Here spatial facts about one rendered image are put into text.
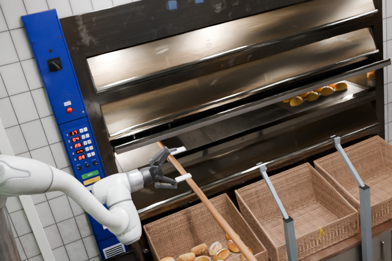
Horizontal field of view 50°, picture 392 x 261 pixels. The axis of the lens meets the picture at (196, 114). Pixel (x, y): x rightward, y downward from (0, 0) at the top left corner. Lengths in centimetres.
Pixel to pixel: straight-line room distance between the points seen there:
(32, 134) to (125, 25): 73
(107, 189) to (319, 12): 165
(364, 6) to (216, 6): 101
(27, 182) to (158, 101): 118
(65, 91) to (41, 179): 90
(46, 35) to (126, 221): 97
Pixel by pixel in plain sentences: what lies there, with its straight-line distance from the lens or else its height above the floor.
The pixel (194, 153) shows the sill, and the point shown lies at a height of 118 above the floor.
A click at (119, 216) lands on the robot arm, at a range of 169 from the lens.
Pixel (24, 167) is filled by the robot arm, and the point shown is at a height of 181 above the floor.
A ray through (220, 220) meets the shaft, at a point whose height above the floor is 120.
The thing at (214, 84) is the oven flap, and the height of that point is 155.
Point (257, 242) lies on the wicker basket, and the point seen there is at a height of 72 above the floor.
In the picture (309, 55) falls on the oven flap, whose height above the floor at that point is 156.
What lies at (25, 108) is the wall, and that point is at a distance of 223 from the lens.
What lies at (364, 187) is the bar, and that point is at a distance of 245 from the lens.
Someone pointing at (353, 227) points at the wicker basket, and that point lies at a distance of 270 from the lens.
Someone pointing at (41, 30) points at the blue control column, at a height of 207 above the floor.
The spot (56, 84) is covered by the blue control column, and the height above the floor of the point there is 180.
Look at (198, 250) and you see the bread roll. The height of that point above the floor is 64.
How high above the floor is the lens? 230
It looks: 21 degrees down
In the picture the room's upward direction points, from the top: 11 degrees counter-clockwise
